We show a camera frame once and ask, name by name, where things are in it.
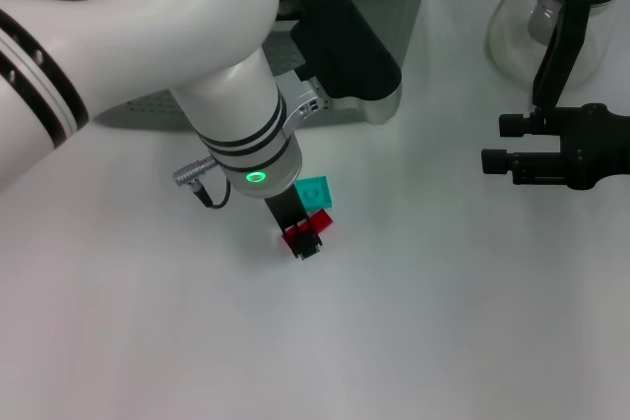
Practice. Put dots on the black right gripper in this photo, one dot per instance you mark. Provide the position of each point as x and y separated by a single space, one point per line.
595 149

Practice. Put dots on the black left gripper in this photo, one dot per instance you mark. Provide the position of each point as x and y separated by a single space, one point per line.
288 211

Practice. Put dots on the dark red building block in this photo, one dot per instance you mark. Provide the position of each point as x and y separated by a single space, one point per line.
325 221

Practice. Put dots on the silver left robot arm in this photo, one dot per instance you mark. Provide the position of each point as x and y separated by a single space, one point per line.
147 46

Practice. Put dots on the teal square building block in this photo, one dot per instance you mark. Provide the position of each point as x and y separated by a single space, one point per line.
317 193

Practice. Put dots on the grey-green perforated storage bin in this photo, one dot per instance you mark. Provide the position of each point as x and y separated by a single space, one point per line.
394 12

